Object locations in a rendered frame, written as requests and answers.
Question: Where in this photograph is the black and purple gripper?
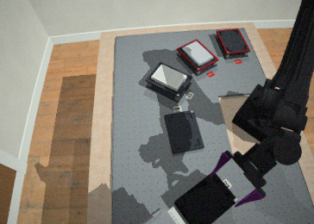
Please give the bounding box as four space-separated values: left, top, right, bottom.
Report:
210 151 267 207

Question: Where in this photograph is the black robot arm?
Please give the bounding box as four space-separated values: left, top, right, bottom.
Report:
242 0 314 177

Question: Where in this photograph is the white microplate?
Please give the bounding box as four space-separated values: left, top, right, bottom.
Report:
167 207 185 224

